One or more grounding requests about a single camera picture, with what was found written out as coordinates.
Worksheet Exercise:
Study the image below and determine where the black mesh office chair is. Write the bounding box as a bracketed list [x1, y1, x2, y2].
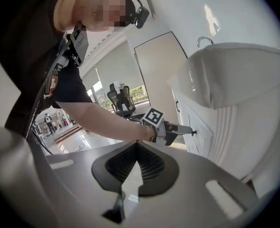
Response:
[106, 82, 150, 122]

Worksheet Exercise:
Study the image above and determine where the white cloth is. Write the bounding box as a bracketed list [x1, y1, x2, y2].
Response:
[113, 79, 125, 90]

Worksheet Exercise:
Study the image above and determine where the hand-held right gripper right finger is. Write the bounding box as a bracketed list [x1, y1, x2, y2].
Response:
[124, 140, 259, 228]

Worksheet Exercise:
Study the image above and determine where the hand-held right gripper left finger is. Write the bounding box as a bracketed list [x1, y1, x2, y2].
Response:
[46, 140, 137, 228]

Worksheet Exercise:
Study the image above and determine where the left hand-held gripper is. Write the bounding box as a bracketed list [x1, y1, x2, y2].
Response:
[139, 107, 194, 147]

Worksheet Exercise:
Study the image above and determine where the chrome sink faucet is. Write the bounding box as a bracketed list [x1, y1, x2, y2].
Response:
[196, 36, 214, 48]

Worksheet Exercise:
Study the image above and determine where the chest-mounted recorder box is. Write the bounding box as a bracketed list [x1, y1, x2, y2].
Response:
[43, 65, 67, 99]

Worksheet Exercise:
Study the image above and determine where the white drawer black knob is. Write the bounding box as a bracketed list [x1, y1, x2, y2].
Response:
[182, 100, 214, 155]

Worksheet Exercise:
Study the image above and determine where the low stepped platform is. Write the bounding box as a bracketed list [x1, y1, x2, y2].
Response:
[54, 124, 81, 143]

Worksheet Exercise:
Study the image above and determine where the large beige dark-framed board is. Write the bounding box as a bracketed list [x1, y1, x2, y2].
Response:
[133, 31, 188, 128]

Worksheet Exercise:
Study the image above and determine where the person's head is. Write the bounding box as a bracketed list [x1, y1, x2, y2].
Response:
[54, 0, 137, 33]

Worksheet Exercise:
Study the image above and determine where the person's torso in black shirt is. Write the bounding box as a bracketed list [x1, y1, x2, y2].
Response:
[0, 0, 95, 140]

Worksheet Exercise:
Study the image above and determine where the black ribbed chest cable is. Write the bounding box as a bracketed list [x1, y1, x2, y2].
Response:
[25, 38, 70, 155]

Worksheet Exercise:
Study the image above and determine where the black-framed window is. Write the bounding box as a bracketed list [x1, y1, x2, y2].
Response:
[87, 84, 150, 109]

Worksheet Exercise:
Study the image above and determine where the white cabinet door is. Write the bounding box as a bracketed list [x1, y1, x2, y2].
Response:
[172, 90, 190, 128]

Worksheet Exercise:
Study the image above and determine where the grey roller blind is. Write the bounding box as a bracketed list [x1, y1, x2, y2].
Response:
[94, 41, 145, 97]

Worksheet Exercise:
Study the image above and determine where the black neck mount bracket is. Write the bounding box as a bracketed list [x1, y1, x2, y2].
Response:
[67, 24, 90, 67]

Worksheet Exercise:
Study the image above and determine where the white vanity cabinet with sink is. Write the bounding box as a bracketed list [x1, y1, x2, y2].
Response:
[167, 41, 280, 199]

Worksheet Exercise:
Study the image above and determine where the person's left forearm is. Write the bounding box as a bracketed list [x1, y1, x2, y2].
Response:
[55, 100, 156, 142]

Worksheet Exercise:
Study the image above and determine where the black head camera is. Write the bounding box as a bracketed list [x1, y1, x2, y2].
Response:
[130, 6, 150, 29]

